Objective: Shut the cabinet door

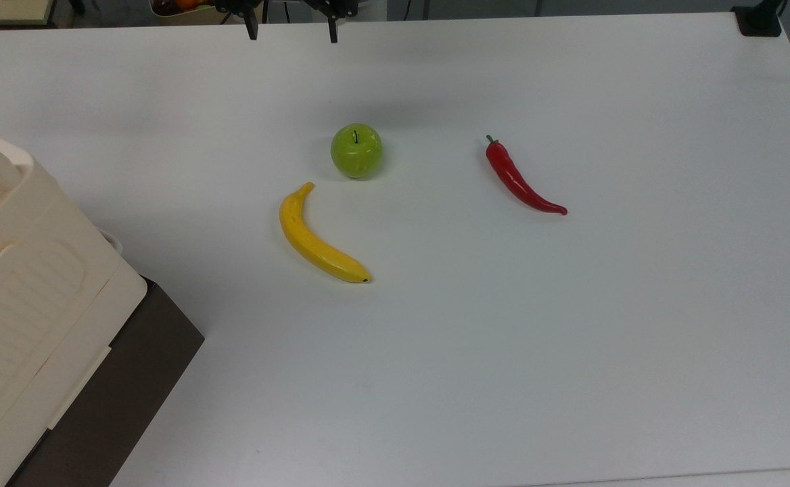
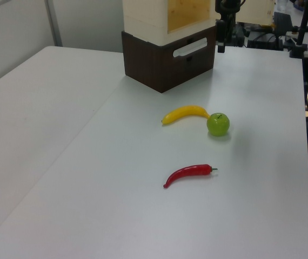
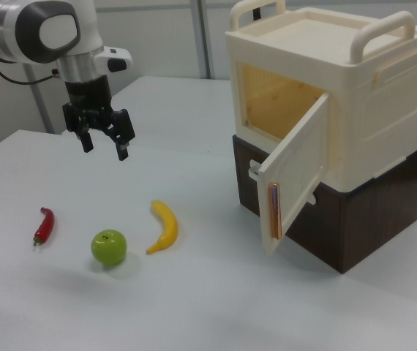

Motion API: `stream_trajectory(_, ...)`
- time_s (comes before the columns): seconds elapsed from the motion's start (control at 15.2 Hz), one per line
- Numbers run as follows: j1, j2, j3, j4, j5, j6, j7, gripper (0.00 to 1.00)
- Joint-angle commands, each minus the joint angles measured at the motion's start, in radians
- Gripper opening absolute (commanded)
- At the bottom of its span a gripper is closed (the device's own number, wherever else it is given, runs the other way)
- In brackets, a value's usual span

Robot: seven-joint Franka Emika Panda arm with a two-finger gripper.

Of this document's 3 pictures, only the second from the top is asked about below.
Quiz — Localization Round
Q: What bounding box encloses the green toy apple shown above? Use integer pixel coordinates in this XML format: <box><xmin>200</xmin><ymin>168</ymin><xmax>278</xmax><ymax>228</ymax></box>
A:
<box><xmin>206</xmin><ymin>112</ymin><xmax>231</xmax><ymax>137</ymax></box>

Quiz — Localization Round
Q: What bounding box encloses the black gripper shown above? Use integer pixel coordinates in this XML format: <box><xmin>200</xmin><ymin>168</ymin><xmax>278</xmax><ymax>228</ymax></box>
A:
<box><xmin>215</xmin><ymin>0</ymin><xmax>245</xmax><ymax>53</ymax></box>

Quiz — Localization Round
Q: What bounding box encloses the yellow toy banana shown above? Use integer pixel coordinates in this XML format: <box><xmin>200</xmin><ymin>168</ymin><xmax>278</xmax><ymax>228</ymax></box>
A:
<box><xmin>161</xmin><ymin>105</ymin><xmax>212</xmax><ymax>126</ymax></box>

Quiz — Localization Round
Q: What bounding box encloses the cream cabinet door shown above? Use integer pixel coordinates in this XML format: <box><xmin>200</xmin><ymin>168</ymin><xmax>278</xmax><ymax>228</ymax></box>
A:
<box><xmin>236</xmin><ymin>0</ymin><xmax>276</xmax><ymax>26</ymax></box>

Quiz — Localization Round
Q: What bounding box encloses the black camera stand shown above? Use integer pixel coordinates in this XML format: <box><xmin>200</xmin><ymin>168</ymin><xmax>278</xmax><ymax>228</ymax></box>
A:
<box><xmin>290</xmin><ymin>0</ymin><xmax>308</xmax><ymax>59</ymax></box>

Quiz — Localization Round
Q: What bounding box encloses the white drawer handle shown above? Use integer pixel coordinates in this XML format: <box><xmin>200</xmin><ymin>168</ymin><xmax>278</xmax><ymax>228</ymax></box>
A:
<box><xmin>172</xmin><ymin>37</ymin><xmax>208</xmax><ymax>58</ymax></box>

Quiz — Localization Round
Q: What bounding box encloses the red toy chili pepper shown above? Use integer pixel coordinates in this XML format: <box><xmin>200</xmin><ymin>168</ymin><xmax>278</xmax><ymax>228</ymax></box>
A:
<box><xmin>163</xmin><ymin>163</ymin><xmax>219</xmax><ymax>189</ymax></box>

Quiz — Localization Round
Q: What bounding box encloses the black electronics box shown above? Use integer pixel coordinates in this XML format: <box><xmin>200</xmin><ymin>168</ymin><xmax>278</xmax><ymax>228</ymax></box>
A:
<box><xmin>246</xmin><ymin>33</ymin><xmax>284</xmax><ymax>51</ymax></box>

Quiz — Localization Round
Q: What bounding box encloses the dark brown drawer box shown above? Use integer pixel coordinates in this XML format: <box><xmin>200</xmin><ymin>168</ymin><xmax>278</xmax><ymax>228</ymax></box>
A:
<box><xmin>121</xmin><ymin>25</ymin><xmax>217</xmax><ymax>94</ymax></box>

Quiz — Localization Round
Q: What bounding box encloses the cream plastic cabinet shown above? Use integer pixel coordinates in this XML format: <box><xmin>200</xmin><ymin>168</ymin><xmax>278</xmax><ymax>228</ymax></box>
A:
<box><xmin>123</xmin><ymin>0</ymin><xmax>217</xmax><ymax>45</ymax></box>

